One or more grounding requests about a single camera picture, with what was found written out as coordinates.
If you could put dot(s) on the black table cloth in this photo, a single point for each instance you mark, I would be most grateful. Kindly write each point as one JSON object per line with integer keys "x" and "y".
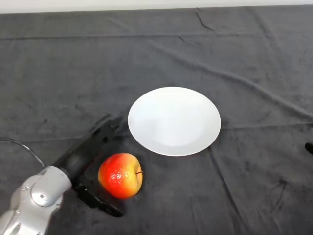
{"x": 61, "y": 73}

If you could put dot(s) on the round white plate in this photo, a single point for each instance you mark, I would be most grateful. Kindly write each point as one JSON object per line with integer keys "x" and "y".
{"x": 174, "y": 122}

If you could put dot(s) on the red and yellow apple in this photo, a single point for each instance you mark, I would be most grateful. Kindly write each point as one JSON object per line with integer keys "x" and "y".
{"x": 119, "y": 176}

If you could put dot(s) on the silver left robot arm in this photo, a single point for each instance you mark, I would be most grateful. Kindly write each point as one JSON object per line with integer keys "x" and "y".
{"x": 36, "y": 198}

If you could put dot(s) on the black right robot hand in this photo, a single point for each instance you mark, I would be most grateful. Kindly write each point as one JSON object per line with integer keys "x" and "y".
{"x": 309, "y": 147}

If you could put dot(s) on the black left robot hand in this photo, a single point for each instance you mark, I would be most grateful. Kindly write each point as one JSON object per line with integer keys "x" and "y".
{"x": 80, "y": 154}

